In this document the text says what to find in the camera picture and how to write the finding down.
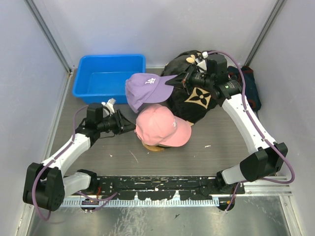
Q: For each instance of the aluminium front rail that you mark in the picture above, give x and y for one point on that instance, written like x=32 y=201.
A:
x=270 y=190

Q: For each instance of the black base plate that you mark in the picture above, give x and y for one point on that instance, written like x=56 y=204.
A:
x=162 y=188

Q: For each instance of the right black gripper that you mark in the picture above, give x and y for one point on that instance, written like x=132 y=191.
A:
x=179 y=81

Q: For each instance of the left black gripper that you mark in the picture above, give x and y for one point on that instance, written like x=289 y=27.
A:
x=130 y=126

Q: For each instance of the purple LA cap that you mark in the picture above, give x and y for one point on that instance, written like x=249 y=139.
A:
x=147 y=88

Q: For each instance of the wooden hat stand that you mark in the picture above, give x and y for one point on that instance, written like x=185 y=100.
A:
x=153 y=148

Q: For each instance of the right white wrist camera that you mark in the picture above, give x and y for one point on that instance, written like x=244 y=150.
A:
x=200 y=61

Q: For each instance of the pink cap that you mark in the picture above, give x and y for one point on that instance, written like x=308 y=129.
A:
x=157 y=126

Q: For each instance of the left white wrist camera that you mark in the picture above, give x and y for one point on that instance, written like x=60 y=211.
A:
x=108 y=106

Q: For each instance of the green NY cap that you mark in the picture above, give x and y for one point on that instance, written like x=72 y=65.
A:
x=163 y=147

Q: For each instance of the navy cloth red trim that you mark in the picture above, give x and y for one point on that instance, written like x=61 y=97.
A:
x=251 y=91

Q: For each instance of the white slotted cable duct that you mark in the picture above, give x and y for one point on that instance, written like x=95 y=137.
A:
x=80 y=201

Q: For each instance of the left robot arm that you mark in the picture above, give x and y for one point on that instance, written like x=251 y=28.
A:
x=82 y=139

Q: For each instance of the black floral blanket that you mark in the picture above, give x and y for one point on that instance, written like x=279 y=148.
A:
x=193 y=107

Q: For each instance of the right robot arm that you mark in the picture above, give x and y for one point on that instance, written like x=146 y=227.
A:
x=266 y=155

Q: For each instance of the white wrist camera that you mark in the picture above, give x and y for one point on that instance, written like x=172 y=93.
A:
x=108 y=106
x=200 y=61

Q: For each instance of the blue plastic bin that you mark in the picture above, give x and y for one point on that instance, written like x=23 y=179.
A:
x=101 y=77

